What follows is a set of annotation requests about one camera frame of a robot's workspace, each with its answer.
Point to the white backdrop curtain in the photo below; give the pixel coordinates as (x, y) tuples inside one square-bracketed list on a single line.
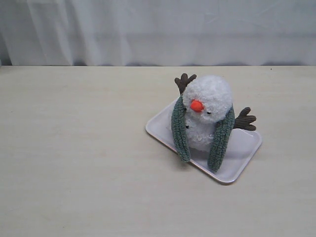
[(157, 32)]

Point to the white plastic tray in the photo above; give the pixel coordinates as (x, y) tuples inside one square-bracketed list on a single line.
[(242, 147)]

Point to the green fluffy scarf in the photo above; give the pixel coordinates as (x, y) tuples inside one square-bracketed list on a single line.
[(212, 137)]

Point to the white snowman plush toy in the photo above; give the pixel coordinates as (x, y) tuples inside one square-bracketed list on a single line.
[(208, 98)]

